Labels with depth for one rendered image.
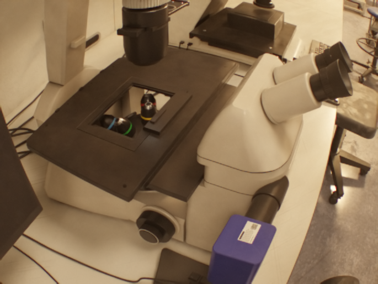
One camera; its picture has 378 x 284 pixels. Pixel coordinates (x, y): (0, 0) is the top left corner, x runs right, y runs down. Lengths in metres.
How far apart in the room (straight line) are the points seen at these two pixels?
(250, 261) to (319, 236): 1.27
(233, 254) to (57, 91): 0.44
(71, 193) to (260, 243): 0.41
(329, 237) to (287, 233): 1.00
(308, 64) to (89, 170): 0.33
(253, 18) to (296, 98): 0.70
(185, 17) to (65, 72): 0.59
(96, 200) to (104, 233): 0.07
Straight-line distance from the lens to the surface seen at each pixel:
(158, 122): 0.54
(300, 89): 0.42
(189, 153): 0.53
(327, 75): 0.41
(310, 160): 0.83
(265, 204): 0.45
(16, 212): 0.46
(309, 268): 1.54
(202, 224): 0.57
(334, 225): 1.72
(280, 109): 0.44
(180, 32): 1.18
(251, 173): 0.45
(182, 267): 0.60
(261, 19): 1.11
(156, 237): 0.58
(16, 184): 0.45
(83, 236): 0.68
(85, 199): 0.68
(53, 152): 0.54
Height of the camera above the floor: 1.30
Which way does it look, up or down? 40 degrees down
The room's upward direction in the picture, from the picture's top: 1 degrees counter-clockwise
